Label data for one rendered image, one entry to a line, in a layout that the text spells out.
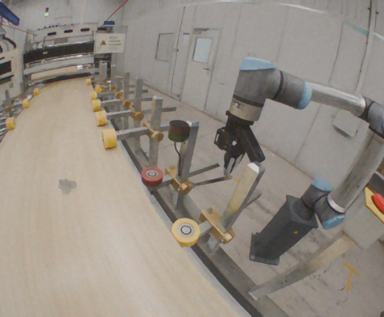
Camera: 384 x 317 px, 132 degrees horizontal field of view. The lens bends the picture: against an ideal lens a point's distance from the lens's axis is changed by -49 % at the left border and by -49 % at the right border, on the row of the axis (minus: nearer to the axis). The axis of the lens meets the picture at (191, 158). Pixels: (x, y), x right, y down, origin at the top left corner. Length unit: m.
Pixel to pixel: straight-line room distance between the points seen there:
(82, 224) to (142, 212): 0.18
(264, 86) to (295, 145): 2.79
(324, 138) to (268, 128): 1.11
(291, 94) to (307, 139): 2.67
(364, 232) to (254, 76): 0.39
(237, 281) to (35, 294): 0.64
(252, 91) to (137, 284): 0.52
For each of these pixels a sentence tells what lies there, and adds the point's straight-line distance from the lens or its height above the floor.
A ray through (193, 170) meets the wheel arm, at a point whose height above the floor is 0.86.
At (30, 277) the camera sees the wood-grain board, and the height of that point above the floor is 0.90.
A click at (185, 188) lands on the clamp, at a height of 0.86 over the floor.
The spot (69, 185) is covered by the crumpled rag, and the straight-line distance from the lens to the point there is 0.62.
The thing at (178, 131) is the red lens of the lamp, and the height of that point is 1.10.
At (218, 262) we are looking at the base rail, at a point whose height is 0.70.
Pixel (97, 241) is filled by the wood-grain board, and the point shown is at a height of 0.90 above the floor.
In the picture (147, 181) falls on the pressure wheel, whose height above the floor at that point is 0.90.
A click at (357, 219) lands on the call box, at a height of 1.19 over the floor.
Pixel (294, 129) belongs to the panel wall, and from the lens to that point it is 3.13.
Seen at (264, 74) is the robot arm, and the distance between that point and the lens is 0.42.
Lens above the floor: 1.31
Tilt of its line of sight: 35 degrees down
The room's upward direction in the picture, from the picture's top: 12 degrees clockwise
